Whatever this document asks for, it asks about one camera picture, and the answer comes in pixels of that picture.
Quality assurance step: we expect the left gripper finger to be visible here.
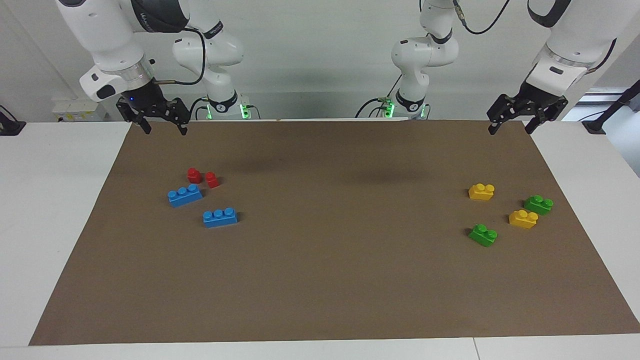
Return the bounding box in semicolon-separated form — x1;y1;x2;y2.
525;97;569;135
487;94;524;136

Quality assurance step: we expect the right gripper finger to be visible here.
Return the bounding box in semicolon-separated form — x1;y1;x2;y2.
166;98;191;137
116;97;152;135

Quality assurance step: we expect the blue three-stud toy brick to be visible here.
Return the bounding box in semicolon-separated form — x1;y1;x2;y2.
167;183;204;208
202;207;240;229

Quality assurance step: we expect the green two-stud toy brick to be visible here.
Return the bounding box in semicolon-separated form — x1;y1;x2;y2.
468;223;499;248
523;194;554;216

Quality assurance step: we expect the black stand with clamp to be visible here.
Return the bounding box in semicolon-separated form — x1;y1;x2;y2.
581;80;640;135

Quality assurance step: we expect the yellow two-stud toy brick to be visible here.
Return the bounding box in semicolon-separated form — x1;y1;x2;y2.
468;183;496;202
508;209;539;230

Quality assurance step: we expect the black table clamp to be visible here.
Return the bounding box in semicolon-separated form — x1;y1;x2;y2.
0;105;27;137

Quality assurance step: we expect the brown table mat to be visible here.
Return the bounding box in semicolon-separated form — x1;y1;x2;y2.
28;119;640;346

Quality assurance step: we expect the black right base cable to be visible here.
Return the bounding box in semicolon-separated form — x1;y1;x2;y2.
189;96;211;121

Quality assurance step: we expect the black base cable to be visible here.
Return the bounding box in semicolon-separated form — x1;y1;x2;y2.
355;74;403;119
189;96;211;121

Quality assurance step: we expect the white wall socket box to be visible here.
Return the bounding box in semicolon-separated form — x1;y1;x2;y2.
51;98;107;122

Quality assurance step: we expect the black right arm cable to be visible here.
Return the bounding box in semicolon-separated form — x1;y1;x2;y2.
150;27;207;86

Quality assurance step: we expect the black left base cable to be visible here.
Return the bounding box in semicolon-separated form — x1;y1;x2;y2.
355;74;403;119

